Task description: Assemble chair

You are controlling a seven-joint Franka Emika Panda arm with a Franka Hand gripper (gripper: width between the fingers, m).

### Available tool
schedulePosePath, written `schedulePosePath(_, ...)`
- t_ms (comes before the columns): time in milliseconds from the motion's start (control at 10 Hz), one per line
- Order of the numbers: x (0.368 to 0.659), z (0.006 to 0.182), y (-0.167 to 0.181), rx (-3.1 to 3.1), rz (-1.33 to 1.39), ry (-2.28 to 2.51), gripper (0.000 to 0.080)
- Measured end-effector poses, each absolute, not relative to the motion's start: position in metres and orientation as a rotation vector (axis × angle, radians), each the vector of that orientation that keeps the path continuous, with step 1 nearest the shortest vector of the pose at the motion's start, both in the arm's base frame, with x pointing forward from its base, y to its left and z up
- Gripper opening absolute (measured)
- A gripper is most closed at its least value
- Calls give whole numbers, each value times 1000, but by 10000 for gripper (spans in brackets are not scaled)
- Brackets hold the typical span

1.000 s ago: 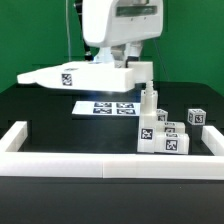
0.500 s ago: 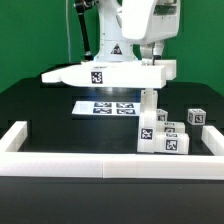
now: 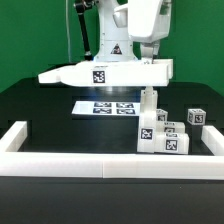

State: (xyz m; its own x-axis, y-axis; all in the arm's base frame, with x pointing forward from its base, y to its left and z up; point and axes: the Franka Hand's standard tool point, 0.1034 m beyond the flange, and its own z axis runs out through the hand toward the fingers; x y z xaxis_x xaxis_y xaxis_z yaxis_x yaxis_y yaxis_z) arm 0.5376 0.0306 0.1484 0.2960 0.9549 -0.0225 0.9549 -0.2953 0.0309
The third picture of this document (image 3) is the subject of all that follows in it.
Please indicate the white U-shaped boundary frame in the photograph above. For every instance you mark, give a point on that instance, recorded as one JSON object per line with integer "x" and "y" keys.
{"x": 13, "y": 162}

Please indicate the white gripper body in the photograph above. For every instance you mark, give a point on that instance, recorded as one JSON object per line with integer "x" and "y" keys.
{"x": 149, "y": 20}

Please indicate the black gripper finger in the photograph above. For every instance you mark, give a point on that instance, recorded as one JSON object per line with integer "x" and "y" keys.
{"x": 149, "y": 51}

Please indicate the white marker base sheet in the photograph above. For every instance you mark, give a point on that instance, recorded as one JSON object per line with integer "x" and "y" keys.
{"x": 106, "y": 108}

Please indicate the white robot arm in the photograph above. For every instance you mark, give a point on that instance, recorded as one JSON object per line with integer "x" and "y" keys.
{"x": 115, "y": 44}

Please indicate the white chair back frame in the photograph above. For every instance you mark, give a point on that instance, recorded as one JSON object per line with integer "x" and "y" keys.
{"x": 112, "y": 74}

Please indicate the white chair seat part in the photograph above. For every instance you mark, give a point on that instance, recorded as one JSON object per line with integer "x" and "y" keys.
{"x": 147, "y": 121}

